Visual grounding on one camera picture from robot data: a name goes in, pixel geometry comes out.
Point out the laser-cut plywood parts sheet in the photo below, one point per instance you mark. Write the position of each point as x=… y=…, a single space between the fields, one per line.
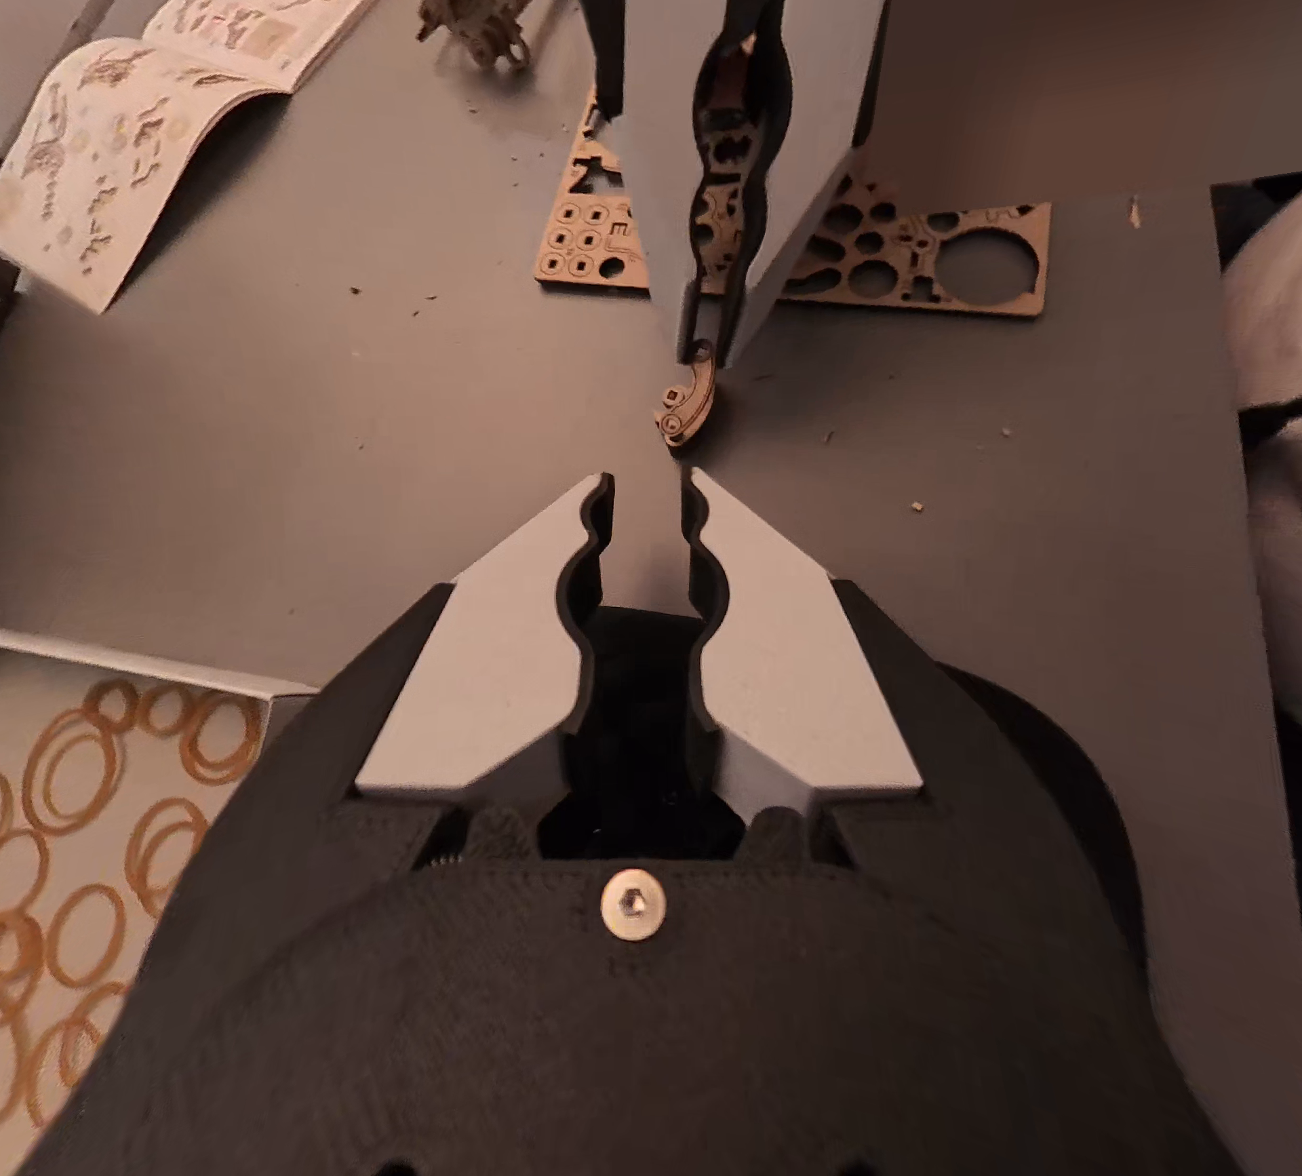
x=1028 y=307

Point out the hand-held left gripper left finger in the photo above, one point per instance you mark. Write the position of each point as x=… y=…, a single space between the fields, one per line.
x=477 y=688

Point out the illustrated instruction booklet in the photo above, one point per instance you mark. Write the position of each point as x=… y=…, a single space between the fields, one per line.
x=254 y=6

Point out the white cardboard box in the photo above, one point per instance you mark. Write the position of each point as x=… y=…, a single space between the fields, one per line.
x=205 y=666

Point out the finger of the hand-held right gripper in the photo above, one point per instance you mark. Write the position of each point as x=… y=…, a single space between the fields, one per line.
x=825 y=79
x=655 y=79

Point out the small curved wooden model part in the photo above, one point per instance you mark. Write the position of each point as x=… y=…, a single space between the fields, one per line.
x=691 y=404

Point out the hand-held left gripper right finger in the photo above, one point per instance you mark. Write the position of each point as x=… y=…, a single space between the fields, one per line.
x=802 y=688

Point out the pile of tan rubber bands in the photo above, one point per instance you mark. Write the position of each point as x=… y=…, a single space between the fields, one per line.
x=61 y=769

